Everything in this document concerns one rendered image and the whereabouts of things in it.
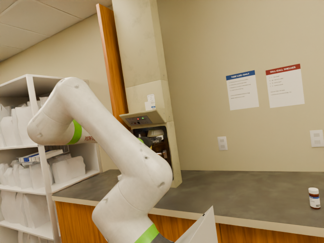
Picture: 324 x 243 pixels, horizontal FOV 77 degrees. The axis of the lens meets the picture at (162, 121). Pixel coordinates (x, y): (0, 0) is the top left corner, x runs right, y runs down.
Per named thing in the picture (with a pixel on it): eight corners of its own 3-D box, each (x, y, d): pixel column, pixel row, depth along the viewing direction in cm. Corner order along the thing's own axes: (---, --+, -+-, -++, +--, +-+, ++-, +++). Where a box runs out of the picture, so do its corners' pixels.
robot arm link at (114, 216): (155, 236, 52) (110, 181, 58) (118, 276, 54) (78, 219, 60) (170, 219, 64) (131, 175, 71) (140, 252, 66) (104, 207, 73)
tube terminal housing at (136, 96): (155, 175, 182) (142, 89, 179) (189, 176, 166) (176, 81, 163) (139, 185, 160) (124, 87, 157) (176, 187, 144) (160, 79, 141)
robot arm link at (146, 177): (175, 180, 52) (59, 63, 68) (136, 224, 55) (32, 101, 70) (185, 173, 65) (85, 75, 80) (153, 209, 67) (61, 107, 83)
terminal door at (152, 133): (139, 179, 159) (131, 128, 158) (173, 181, 144) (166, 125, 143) (138, 180, 159) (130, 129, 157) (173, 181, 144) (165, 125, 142)
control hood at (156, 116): (130, 126, 158) (128, 114, 158) (167, 122, 143) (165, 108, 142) (120, 128, 148) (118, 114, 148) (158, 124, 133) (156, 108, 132)
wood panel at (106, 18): (156, 169, 199) (135, 25, 193) (158, 169, 197) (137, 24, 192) (124, 189, 156) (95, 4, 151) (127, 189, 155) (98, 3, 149)
